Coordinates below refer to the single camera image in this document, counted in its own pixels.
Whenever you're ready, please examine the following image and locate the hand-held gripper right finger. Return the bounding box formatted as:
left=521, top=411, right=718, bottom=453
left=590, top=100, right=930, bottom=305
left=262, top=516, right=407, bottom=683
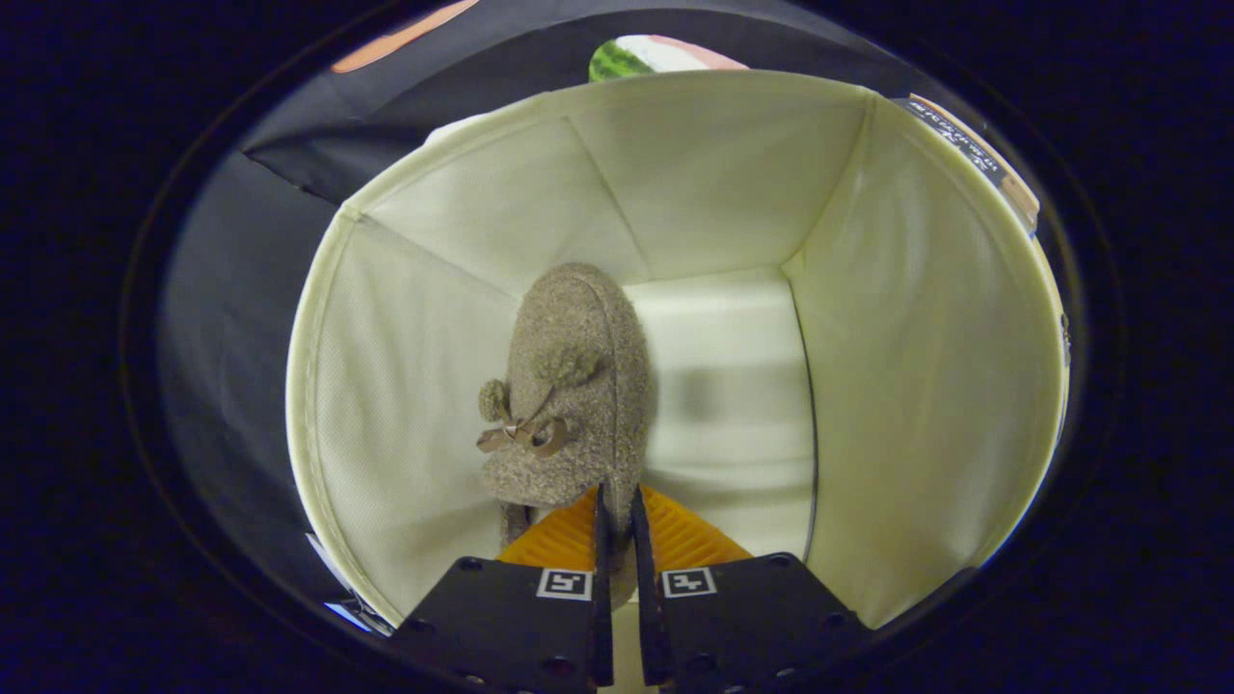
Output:
left=630, top=484, right=874, bottom=694

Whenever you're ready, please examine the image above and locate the watermelon slice plush toy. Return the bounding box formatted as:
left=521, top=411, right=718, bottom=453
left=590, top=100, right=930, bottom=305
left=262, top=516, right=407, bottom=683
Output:
left=588, top=35, right=750, bottom=84

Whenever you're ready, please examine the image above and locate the black cover book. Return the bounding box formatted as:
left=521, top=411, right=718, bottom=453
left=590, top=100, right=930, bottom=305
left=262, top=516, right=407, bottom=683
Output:
left=892, top=93, right=1042, bottom=235

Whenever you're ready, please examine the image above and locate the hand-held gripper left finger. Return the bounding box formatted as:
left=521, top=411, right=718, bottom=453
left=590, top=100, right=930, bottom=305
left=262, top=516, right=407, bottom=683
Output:
left=389, top=484, right=616, bottom=694

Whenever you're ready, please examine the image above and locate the foldable fabric storage box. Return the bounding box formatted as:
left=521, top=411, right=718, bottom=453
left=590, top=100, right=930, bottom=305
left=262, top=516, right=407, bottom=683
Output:
left=286, top=69, right=1071, bottom=694

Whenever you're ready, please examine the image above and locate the brown felt shoe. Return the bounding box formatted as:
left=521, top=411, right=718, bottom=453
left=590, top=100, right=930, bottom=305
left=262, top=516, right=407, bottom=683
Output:
left=475, top=262, right=657, bottom=608

